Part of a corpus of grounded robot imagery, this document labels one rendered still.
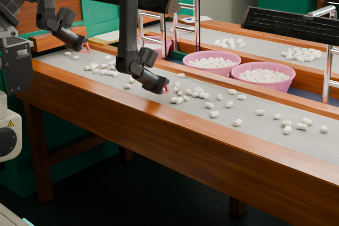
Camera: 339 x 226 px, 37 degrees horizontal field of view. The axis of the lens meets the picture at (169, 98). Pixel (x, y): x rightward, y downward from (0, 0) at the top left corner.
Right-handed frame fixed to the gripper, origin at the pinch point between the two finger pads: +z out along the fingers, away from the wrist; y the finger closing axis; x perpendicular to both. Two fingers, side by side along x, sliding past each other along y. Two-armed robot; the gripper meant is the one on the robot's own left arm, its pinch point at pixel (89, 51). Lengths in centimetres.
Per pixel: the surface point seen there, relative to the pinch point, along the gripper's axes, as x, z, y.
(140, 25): -24.6, 21.8, 1.2
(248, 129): 9, 9, -84
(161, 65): -9.3, 26.6, -17.7
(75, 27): -13.7, 15.2, 37.4
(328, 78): -20, 25, -96
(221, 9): -137, 230, 135
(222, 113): 6, 12, -69
